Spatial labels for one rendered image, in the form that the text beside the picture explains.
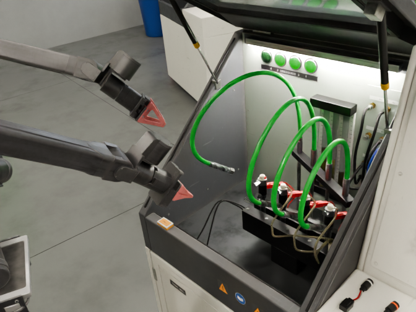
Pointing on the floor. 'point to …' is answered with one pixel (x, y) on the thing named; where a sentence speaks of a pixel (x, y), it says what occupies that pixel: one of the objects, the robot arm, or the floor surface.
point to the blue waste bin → (151, 17)
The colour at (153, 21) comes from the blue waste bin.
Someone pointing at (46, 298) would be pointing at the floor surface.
